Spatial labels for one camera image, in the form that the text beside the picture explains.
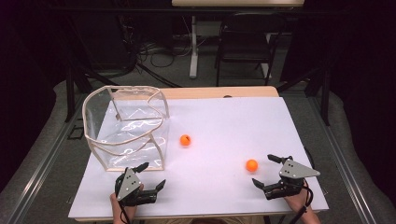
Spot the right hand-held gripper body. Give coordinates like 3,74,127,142
262,157,321,201

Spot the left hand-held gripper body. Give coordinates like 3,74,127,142
114,167,158,207

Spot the plain orange ball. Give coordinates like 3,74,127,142
245,159,259,173

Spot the transparent box with beige trim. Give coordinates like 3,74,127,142
81,85,171,173

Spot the orange ball with black mark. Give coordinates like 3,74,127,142
179,133,192,147

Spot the person's left hand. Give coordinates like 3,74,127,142
109,184,145,218

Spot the person's right hand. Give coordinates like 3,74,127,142
283,185,313,213

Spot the white board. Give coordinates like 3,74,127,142
67,96,330,219

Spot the black metal stand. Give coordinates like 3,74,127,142
63,59,92,123
306,66,332,127

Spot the wooden table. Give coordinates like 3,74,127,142
74,86,323,223

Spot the black chair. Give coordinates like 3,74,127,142
214,12,286,88

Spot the white table leg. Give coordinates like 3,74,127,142
189,15,201,79

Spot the beige table top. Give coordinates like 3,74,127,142
171,0,305,8

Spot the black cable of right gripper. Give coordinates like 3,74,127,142
288,179,314,224

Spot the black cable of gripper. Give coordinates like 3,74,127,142
288,179,314,224
120,203,132,224

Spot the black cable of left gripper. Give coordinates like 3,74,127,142
120,203,132,224

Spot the grey metal floor rail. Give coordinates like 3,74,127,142
306,94,379,224
5,96,88,224

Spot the bundle of floor cables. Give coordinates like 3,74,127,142
135,36,194,69

